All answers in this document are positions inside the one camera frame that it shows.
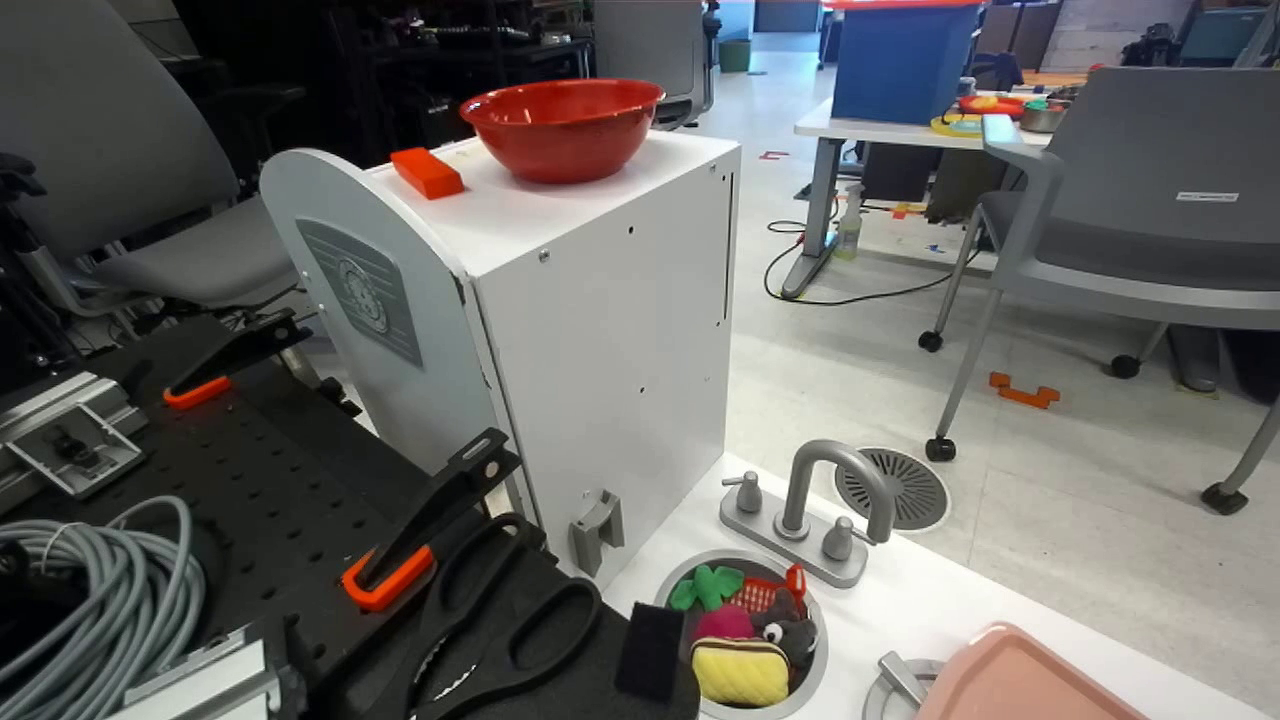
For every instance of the red plastic bowl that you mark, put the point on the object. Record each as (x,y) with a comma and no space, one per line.
(567,130)

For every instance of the white toy kitchen cabinet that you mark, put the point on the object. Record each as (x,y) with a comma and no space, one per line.
(585,320)

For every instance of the grey toy faucet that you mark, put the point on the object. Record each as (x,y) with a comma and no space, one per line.
(829,546)

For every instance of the orange rectangular block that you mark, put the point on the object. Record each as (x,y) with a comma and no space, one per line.
(427,174)

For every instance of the toy sink with plush food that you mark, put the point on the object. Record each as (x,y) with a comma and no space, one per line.
(755,634)

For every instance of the black orange bar clamp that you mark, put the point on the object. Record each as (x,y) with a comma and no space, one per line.
(405,556)

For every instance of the round floor drain cover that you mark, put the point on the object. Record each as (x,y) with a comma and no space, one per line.
(920,499)

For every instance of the black perforated breadboard table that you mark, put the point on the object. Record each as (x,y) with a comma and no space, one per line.
(152,531)

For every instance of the blue storage bin orange lid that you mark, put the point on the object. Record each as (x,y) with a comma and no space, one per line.
(902,63)

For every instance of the pink plastic tray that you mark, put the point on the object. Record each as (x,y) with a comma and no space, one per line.
(1009,673)

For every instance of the grey office chair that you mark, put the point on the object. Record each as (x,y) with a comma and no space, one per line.
(1159,197)

